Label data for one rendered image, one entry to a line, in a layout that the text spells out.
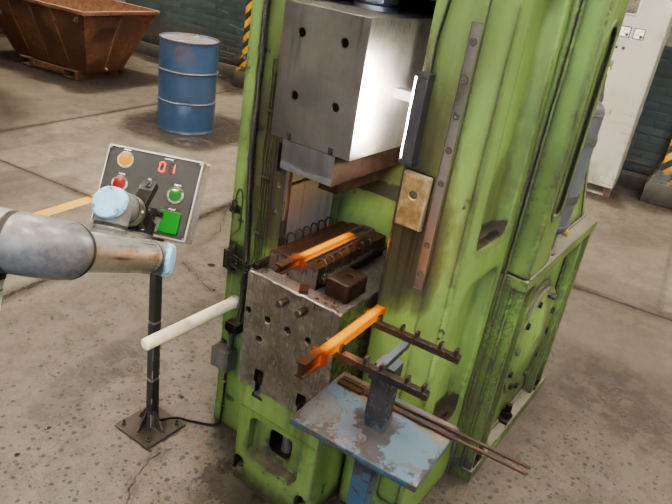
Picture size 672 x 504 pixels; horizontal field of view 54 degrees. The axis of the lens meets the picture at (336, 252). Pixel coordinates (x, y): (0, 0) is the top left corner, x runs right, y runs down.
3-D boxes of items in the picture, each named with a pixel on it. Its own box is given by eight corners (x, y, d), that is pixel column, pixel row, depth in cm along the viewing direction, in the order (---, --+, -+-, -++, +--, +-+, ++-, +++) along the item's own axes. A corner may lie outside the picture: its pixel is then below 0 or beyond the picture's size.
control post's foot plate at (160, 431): (147, 452, 262) (148, 434, 258) (111, 425, 273) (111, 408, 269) (187, 426, 279) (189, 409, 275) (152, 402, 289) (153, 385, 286)
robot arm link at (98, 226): (118, 272, 172) (128, 226, 173) (76, 263, 172) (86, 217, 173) (131, 274, 181) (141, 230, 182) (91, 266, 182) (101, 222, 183)
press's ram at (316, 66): (373, 170, 187) (399, 24, 170) (270, 134, 205) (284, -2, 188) (440, 148, 219) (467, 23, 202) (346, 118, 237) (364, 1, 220)
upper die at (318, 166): (330, 187, 197) (335, 157, 193) (279, 167, 206) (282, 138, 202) (400, 163, 229) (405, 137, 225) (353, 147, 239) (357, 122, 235)
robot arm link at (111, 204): (84, 217, 173) (93, 180, 174) (105, 224, 185) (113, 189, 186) (118, 223, 172) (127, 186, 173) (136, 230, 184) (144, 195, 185)
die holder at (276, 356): (321, 429, 219) (340, 314, 201) (237, 378, 237) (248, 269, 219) (403, 361, 263) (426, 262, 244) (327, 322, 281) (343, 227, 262)
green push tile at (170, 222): (175, 235, 219) (181, 213, 220) (154, 230, 220) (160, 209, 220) (177, 235, 221) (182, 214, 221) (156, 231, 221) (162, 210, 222)
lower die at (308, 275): (314, 290, 212) (318, 267, 208) (267, 267, 222) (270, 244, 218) (382, 254, 245) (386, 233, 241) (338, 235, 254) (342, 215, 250)
